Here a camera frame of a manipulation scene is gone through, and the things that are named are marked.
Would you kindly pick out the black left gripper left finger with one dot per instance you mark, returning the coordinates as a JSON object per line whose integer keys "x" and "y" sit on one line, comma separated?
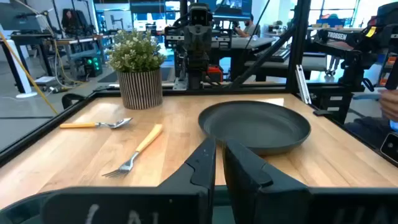
{"x": 199, "y": 174}

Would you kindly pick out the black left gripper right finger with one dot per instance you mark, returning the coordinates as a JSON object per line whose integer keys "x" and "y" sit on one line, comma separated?
{"x": 248, "y": 186}

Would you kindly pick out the dark grey round plate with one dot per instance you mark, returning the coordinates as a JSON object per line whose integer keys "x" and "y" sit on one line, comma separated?
{"x": 258, "y": 124}

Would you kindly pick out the dark green plastic tray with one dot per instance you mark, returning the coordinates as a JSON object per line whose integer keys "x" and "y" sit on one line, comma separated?
{"x": 12, "y": 214}

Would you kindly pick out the neighbouring station robot arm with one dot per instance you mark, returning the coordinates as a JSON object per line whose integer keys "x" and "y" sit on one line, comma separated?
{"x": 351, "y": 43}

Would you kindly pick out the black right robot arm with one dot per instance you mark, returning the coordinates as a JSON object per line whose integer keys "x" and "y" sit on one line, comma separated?
{"x": 197, "y": 74}

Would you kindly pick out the red black power unit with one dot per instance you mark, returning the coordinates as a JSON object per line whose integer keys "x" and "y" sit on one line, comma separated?
{"x": 215, "y": 74}

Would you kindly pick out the person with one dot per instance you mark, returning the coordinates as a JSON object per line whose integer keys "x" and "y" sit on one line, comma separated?
{"x": 249, "y": 29}

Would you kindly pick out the potted plant in striped pot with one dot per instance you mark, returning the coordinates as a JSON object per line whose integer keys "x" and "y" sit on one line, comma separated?
{"x": 140, "y": 88}

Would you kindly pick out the black keyboard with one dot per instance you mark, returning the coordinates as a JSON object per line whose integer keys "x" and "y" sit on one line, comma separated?
{"x": 276, "y": 55}

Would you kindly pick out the computer with green lights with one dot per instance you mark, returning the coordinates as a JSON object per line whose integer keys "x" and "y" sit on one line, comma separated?
{"x": 92, "y": 66}

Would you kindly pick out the silver aluminium bar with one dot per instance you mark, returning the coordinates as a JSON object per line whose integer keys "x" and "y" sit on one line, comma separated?
{"x": 303, "y": 84}

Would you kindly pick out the person's leg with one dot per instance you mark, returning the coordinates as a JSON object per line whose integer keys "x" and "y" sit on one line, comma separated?
{"x": 367, "y": 132}

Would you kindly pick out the smartphone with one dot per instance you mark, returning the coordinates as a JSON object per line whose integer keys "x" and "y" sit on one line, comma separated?
{"x": 391, "y": 147}

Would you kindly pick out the person's hand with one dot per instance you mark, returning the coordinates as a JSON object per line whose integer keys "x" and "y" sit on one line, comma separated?
{"x": 390, "y": 104}

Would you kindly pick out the dark office desk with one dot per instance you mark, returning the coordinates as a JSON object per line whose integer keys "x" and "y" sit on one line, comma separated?
{"x": 31, "y": 39}

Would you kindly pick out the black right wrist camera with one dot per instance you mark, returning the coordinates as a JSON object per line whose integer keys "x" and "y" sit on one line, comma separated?
{"x": 200, "y": 15}

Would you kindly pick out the wall display screen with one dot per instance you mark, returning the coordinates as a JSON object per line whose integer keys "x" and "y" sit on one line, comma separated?
{"x": 230, "y": 7}

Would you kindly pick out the black aluminium table frame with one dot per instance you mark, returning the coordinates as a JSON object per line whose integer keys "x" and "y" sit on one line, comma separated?
{"x": 298, "y": 46}

